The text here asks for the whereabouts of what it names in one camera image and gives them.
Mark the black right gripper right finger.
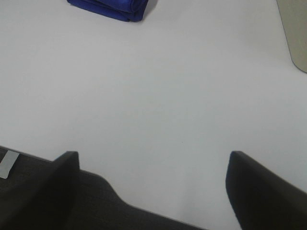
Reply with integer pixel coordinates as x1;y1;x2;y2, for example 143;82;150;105
225;151;307;230

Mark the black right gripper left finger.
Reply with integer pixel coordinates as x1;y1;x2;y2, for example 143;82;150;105
0;151;79;230

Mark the blue microfibre towel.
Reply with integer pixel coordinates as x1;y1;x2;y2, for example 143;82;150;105
67;0;148;22

